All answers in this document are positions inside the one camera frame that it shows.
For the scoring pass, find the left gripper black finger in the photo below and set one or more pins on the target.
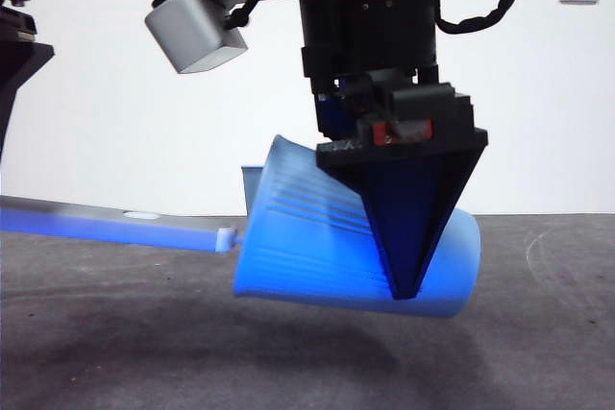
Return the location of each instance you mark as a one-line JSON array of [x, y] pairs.
[[12, 74]]

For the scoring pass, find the right wrist grey camera box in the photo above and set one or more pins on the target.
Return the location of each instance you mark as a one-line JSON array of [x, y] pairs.
[[192, 31]]

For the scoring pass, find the blue ribbed plastic cup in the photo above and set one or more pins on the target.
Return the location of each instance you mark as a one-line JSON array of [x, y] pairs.
[[252, 189], [307, 256]]

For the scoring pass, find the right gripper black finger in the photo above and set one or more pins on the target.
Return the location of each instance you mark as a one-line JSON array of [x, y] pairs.
[[408, 213]]

